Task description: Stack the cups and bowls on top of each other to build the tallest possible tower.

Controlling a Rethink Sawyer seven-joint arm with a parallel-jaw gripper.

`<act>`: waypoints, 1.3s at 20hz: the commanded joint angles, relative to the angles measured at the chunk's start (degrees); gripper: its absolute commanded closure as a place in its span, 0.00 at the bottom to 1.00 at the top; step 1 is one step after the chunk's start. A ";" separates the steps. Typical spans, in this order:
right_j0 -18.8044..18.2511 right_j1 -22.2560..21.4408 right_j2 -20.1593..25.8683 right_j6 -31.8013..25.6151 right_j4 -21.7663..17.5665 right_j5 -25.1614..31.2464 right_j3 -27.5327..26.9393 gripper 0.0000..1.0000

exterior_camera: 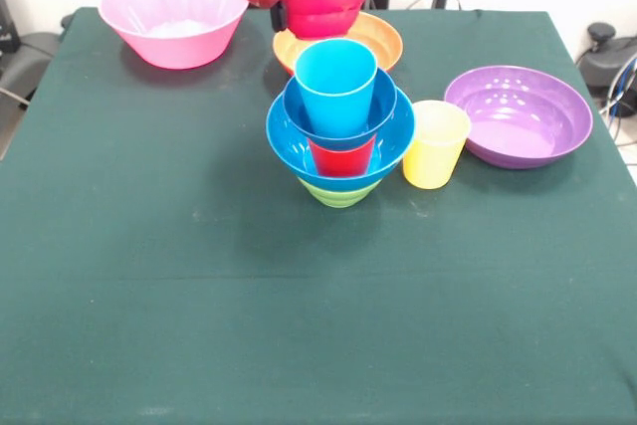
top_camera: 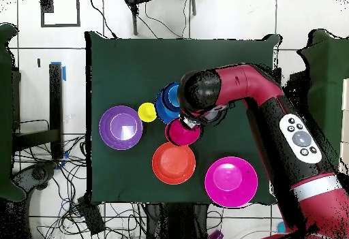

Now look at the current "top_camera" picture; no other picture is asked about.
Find small crimson bowl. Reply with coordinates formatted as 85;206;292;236
164;117;202;146

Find large light blue bowl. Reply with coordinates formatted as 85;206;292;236
155;89;183;125

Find small dark blue bowl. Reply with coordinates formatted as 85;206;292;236
161;82;181;113

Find yellow cup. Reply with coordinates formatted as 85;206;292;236
137;102;157;123

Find orange bowl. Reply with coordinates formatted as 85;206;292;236
151;142;196;186

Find purple bowl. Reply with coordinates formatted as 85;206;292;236
98;105;144;150

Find large pink bowl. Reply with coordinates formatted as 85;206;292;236
204;156;259;208

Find dark green tablecloth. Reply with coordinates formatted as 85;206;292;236
85;31;282;206

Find black tripod stand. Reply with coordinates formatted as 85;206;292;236
122;0;198;36

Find blue tape strip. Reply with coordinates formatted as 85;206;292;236
50;61;67;82

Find black power strip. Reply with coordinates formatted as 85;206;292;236
77;196;106;236

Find side table with green cloth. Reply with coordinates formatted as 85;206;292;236
296;29;349;163
0;22;26;203

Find white boxes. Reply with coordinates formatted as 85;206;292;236
339;78;349;169

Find tangle of black cables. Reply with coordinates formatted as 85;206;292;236
13;135;148;239

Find black metal frame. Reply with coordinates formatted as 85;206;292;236
12;63;65;161

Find dark square floor frame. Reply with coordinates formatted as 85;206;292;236
40;0;81;28

